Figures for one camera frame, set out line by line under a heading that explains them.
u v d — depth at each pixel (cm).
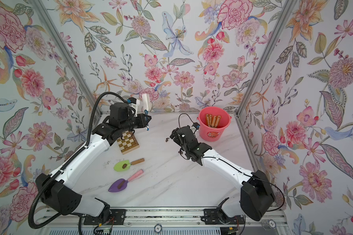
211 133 95
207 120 104
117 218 73
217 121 102
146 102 74
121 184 85
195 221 74
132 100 67
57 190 40
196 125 73
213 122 104
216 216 74
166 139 104
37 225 39
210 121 104
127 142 100
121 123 57
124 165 93
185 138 60
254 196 41
